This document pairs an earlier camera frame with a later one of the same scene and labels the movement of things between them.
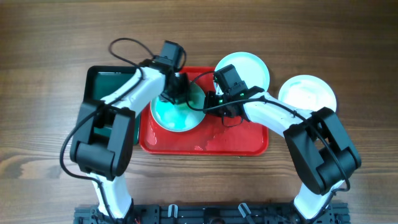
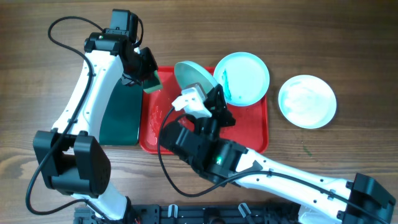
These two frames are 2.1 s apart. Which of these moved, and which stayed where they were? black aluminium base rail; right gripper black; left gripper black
Moved: left gripper black; right gripper black
Stayed: black aluminium base rail
